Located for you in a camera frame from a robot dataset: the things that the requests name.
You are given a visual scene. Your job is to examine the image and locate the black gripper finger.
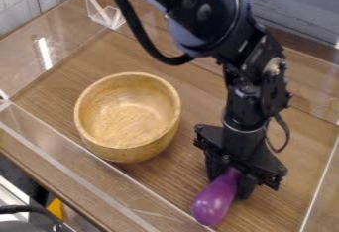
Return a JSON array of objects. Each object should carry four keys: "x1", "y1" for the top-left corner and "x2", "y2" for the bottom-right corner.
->
[
  {"x1": 238, "y1": 174, "x2": 258, "y2": 200},
  {"x1": 206, "y1": 152, "x2": 234, "y2": 181}
]

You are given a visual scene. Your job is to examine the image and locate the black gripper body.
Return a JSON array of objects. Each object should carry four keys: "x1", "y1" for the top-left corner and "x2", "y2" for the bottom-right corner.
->
[{"x1": 194, "y1": 123, "x2": 287, "y2": 190}]

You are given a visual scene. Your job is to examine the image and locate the purple toy eggplant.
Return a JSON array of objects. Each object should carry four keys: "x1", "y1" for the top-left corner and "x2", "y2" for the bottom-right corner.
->
[{"x1": 193, "y1": 168, "x2": 242, "y2": 226}]

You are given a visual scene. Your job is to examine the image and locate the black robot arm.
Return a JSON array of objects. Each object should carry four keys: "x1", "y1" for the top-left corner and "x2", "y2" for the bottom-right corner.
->
[{"x1": 115, "y1": 0, "x2": 293, "y2": 199}]

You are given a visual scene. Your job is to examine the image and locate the brown wooden bowl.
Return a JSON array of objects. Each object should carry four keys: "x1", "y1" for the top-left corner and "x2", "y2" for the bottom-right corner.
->
[{"x1": 75, "y1": 72, "x2": 182, "y2": 164}]

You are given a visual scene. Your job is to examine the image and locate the yellow black device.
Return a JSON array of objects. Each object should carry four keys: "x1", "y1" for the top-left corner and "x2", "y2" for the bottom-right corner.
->
[{"x1": 26, "y1": 195, "x2": 79, "y2": 232}]

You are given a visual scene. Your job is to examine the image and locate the clear acrylic tray wall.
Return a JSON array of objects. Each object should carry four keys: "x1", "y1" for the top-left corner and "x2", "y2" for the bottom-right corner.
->
[{"x1": 0, "y1": 0, "x2": 339, "y2": 232}]

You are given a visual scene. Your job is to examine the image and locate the black cable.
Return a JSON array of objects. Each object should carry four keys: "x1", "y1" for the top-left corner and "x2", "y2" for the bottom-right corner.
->
[{"x1": 0, "y1": 205, "x2": 66, "y2": 232}]

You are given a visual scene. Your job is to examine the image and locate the clear acrylic corner bracket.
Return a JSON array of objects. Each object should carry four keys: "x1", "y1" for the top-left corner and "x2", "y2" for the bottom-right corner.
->
[{"x1": 85, "y1": 0, "x2": 126, "y2": 30}]

